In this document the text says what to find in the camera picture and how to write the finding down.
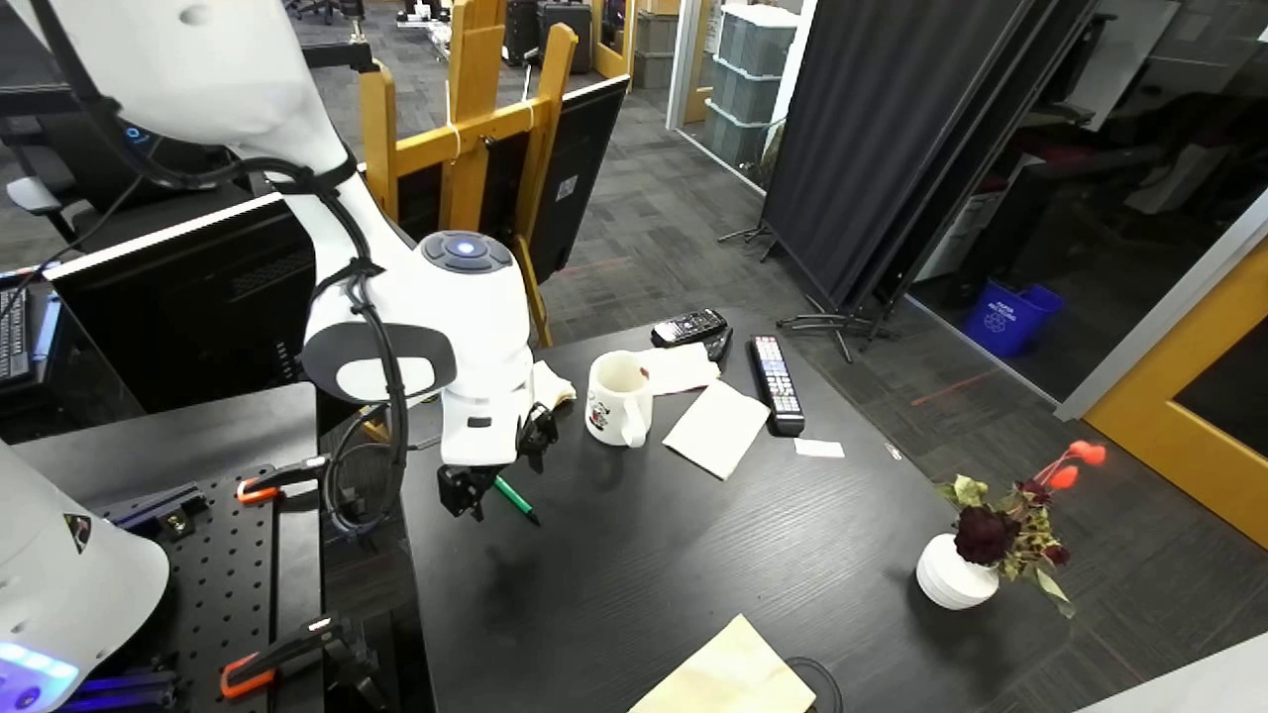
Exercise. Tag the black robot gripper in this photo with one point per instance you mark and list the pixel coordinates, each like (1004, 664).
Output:
(462, 481)

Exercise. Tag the green pen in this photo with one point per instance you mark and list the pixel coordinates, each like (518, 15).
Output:
(518, 500)

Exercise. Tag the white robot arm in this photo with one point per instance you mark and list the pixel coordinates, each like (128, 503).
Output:
(462, 331)

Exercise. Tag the white printed cup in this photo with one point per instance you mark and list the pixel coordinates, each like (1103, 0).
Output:
(616, 400)

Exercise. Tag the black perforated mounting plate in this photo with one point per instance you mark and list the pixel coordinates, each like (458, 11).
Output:
(239, 566)

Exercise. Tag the beige paper napkin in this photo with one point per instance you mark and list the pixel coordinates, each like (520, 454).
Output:
(724, 674)
(683, 371)
(715, 429)

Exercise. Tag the small black remote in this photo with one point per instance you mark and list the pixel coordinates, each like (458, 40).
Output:
(717, 347)

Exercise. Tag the long remote with coloured buttons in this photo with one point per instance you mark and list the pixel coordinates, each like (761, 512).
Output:
(779, 381)

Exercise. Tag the black monitor screen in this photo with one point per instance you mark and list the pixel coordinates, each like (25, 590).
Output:
(185, 319)

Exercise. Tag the small white card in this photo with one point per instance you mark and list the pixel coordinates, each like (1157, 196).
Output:
(818, 448)

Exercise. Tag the wooden easel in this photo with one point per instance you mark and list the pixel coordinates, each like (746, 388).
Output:
(478, 132)

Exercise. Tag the white vase with dried flowers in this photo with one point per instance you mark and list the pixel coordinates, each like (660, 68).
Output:
(951, 577)

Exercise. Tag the grey storage drawers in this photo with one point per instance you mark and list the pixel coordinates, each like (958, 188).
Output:
(752, 73)

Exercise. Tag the black curtain panel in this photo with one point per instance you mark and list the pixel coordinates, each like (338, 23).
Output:
(896, 132)

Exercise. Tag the blue plastic bin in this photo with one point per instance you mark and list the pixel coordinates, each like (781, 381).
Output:
(1011, 319)

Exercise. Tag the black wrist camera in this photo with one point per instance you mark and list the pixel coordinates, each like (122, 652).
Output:
(536, 438)

